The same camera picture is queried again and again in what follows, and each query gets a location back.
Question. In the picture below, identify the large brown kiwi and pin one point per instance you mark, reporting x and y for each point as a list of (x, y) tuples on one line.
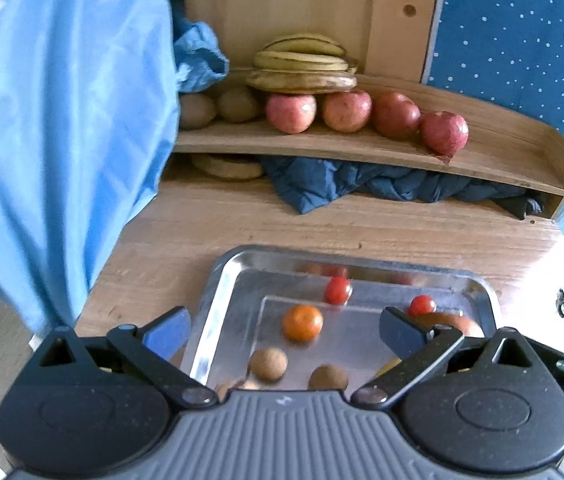
[(196, 111), (237, 104)]

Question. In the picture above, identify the wooden desk shelf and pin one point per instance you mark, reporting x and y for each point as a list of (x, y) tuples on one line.
[(502, 135)]

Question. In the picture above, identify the metal tray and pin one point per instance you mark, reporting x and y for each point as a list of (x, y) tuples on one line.
[(262, 280)]

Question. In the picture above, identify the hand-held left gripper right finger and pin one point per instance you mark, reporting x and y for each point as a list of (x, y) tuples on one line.
[(399, 330)]

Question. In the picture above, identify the dark blue cloth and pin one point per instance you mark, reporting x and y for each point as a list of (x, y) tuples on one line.
[(322, 180)]

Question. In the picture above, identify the light blue hanging garment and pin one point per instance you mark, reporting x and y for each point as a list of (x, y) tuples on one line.
[(61, 135)]

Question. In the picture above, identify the blue dotted curtain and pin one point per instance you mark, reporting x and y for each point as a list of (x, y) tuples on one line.
[(512, 35)]

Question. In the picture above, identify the red apple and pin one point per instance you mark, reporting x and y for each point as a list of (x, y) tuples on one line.
[(444, 132), (396, 115), (291, 112), (347, 110)]

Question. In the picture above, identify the light wooden panel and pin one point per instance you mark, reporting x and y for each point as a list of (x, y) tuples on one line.
[(312, 0)]

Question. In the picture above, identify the cherry tomato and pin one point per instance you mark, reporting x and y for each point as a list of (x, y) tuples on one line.
[(423, 305), (338, 291)]

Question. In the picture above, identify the crumpled light blue cloth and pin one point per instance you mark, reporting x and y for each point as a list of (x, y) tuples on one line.
[(196, 55)]

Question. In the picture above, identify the yellow banana bunch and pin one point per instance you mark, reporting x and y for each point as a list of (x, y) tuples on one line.
[(302, 80)]

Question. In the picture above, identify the yellow-red mango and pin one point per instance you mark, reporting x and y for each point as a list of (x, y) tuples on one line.
[(454, 324)]

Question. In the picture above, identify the orange tangerine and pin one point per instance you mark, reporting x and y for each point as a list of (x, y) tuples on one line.
[(302, 323)]

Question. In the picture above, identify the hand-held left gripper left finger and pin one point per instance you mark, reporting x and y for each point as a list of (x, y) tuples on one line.
[(166, 332)]

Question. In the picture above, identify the tan flat round object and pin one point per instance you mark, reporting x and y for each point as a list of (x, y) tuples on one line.
[(227, 167)]

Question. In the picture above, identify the small brown round fruit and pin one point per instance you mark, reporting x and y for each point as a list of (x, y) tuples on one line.
[(268, 364), (328, 377)]

